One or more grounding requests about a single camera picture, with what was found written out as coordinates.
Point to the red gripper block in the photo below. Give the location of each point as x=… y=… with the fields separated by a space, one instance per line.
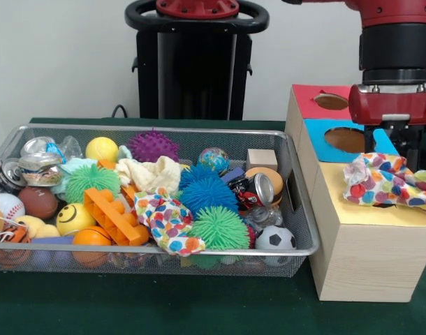
x=373 y=104

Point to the polka dot cloth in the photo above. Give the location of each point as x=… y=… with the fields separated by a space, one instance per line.
x=384 y=188
x=164 y=220

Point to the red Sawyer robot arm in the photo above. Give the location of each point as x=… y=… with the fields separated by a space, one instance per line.
x=394 y=49

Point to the wooden box with three holes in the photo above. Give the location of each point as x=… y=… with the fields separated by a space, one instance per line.
x=366 y=265

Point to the shallow metal mesh bin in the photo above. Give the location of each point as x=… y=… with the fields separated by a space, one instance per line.
x=302 y=230

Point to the black and white soccer ball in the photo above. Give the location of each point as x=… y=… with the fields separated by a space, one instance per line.
x=276 y=239

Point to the blue spiky rubber ball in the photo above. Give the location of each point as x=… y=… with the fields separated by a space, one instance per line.
x=207 y=197

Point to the green spiky rubber ball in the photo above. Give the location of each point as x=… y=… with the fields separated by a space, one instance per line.
x=218 y=227
x=90 y=181

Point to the purple spiky ball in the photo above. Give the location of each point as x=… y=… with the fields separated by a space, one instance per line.
x=152 y=146

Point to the dark green table cloth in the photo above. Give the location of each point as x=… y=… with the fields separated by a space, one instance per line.
x=164 y=307

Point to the orange toy building brick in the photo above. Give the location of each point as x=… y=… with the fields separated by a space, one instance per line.
x=111 y=216

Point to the yellow tennis ball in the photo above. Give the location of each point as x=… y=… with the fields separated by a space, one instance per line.
x=101 y=149

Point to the yellow smiley face ball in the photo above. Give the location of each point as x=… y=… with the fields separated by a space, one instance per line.
x=71 y=220

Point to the white baseball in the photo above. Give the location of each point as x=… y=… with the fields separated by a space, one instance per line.
x=7 y=206

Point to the black pedestal with red base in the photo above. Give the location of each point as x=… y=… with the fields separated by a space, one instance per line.
x=199 y=70

